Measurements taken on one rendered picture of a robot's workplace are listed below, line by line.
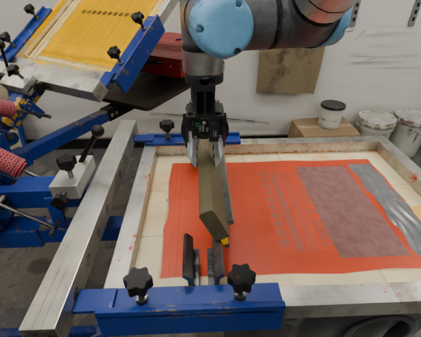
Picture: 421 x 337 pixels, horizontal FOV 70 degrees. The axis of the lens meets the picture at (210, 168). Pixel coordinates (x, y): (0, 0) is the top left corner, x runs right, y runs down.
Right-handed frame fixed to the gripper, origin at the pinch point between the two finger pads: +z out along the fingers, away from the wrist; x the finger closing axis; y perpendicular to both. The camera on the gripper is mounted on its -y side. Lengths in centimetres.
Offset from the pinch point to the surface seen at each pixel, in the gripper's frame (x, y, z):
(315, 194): 28.8, -3.5, 14.0
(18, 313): -96, -32, 109
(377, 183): 47.2, -6.8, 13.4
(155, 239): -11.5, 10.5, 13.7
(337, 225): 30.2, 7.9, 14.0
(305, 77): 90, -196, 42
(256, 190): 13.8, -6.2, 13.9
